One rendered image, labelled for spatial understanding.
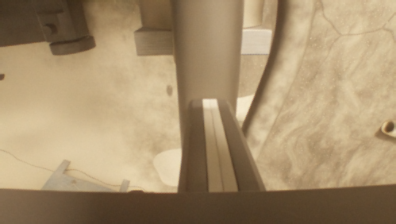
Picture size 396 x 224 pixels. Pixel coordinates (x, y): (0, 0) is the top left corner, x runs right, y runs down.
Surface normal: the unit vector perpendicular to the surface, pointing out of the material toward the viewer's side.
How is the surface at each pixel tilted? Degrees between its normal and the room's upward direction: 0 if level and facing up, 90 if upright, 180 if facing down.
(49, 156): 0
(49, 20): 0
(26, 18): 0
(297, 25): 13
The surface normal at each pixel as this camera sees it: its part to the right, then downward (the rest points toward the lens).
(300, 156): 0.00, 0.49
